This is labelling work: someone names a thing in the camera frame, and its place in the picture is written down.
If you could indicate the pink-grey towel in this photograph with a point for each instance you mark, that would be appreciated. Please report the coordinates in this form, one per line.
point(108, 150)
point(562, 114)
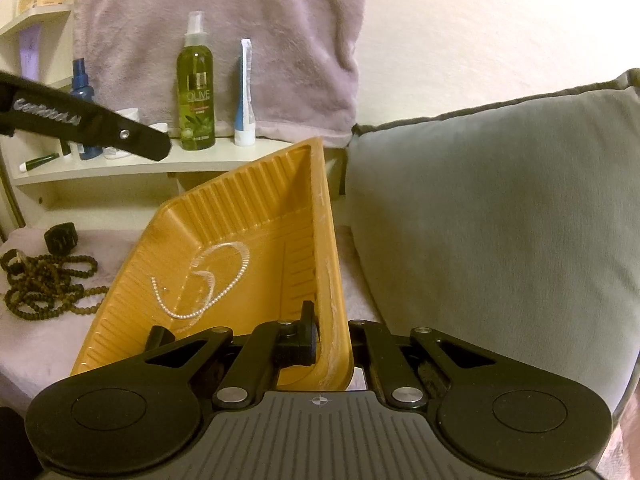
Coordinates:
point(150, 35)

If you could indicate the black wristwatch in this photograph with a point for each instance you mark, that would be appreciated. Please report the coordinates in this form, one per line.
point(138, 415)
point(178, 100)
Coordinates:
point(60, 237)

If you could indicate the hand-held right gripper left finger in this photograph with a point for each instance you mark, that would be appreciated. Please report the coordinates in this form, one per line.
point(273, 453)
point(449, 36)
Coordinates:
point(306, 340)

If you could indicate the cream wooden shelf unit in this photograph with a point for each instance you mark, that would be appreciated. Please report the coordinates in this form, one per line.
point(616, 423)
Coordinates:
point(225, 156)

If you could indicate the blue spray bottle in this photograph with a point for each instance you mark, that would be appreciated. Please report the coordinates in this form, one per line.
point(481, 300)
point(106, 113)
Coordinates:
point(82, 92)

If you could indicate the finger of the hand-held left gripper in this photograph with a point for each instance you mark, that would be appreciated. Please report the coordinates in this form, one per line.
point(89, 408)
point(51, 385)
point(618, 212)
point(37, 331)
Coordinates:
point(135, 137)

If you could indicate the yellow plastic tray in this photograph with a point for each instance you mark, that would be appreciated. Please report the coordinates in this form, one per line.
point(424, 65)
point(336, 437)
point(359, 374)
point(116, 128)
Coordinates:
point(240, 220)

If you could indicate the green spray bottle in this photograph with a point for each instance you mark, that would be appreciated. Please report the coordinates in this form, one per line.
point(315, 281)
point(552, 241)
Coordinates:
point(196, 85)

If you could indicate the dark green tube white cap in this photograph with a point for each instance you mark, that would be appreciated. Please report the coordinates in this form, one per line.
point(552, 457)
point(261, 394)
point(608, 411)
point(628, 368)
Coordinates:
point(42, 161)

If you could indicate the grey pillow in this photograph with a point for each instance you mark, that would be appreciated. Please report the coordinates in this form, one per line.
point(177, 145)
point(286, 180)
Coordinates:
point(475, 210)

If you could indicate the large white cream jar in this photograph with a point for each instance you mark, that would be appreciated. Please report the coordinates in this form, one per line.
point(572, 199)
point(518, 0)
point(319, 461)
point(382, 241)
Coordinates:
point(127, 114)

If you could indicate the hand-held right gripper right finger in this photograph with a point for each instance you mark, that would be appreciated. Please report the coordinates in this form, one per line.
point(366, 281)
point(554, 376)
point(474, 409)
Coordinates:
point(367, 346)

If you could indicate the pink fleece cloth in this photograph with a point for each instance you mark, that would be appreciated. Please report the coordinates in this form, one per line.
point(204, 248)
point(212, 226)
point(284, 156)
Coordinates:
point(30, 350)

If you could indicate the blue and white tube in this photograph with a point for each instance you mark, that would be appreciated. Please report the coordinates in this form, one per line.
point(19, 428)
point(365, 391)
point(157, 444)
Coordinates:
point(244, 125)

